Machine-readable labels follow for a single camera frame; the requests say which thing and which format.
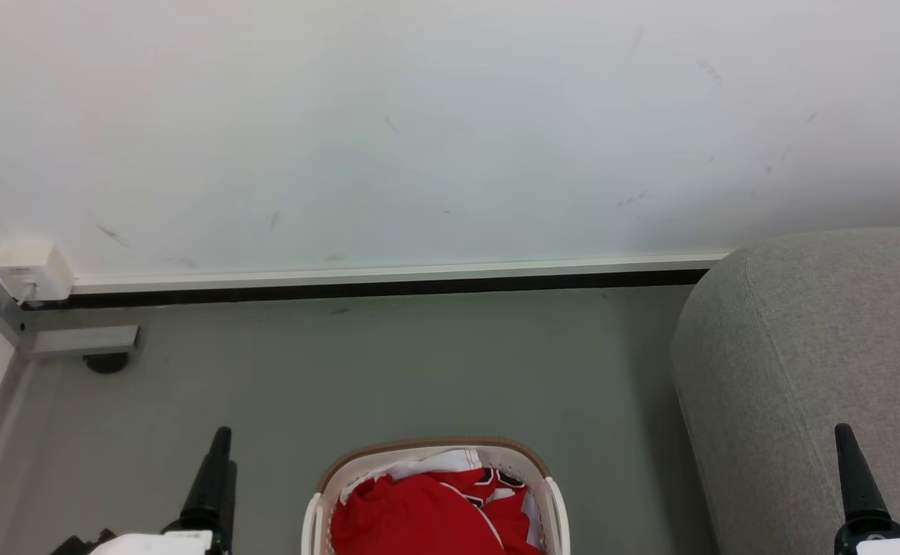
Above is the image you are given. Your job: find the black round frame foot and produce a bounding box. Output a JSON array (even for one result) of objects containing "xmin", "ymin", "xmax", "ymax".
[{"xmin": 84, "ymin": 352, "xmax": 132, "ymax": 375}]

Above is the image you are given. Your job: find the grey fabric sofa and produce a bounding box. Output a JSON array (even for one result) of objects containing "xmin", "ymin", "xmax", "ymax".
[{"xmin": 671, "ymin": 226, "xmax": 900, "ymax": 555}]

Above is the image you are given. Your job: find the white laundry basket brown rim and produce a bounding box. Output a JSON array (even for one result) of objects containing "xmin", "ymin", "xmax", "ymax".
[{"xmin": 301, "ymin": 438, "xmax": 572, "ymax": 555}]

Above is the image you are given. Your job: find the white wall socket box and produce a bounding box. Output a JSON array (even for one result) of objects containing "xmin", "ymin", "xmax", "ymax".
[{"xmin": 0, "ymin": 240, "xmax": 76, "ymax": 304}]

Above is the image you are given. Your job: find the red sports jersey white trim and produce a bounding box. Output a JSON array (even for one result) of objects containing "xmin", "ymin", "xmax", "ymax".
[{"xmin": 331, "ymin": 466, "xmax": 543, "ymax": 555}]

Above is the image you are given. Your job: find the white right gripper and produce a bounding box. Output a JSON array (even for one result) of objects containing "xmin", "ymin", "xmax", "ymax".
[{"xmin": 834, "ymin": 423, "xmax": 900, "ymax": 555}]

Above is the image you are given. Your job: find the white wall baseboard strip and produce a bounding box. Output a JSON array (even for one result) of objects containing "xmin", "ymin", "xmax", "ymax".
[{"xmin": 71, "ymin": 251, "xmax": 732, "ymax": 298}]

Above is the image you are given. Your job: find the white garment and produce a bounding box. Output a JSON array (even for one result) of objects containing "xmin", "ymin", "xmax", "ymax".
[{"xmin": 340, "ymin": 449, "xmax": 541, "ymax": 547}]

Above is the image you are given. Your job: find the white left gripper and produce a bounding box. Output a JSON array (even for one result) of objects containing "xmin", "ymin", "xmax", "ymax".
[{"xmin": 86, "ymin": 426, "xmax": 238, "ymax": 555}]

